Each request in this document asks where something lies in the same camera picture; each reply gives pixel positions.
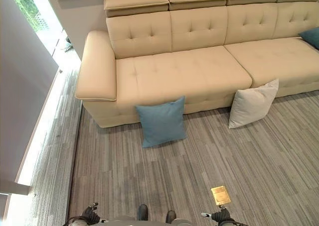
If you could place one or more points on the blue square cushion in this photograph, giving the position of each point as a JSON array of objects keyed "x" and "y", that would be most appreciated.
[{"x": 162, "y": 122}]

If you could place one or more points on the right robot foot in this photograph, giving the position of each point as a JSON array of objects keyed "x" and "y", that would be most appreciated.
[{"x": 171, "y": 216}]

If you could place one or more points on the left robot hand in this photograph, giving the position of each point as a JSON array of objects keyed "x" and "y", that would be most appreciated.
[{"x": 90, "y": 214}]

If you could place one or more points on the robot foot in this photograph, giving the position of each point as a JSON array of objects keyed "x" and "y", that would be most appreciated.
[
  {"x": 143, "y": 212},
  {"x": 171, "y": 216}
]

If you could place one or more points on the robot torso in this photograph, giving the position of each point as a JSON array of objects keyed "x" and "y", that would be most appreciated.
[{"x": 147, "y": 223}]

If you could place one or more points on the beige leather sofa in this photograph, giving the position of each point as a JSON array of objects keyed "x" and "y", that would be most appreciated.
[{"x": 189, "y": 66}]

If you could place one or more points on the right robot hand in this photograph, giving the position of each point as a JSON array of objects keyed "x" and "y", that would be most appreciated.
[{"x": 220, "y": 214}]

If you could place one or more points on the teal cushion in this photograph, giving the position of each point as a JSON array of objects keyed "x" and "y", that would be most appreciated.
[{"x": 311, "y": 36}]

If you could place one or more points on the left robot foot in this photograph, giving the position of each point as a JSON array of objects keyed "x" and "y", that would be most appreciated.
[{"x": 143, "y": 212}]

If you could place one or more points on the white square cushion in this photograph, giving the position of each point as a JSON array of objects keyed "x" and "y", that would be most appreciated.
[{"x": 251, "y": 104}]

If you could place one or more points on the window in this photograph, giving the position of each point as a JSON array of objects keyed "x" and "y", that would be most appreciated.
[{"x": 26, "y": 5}]

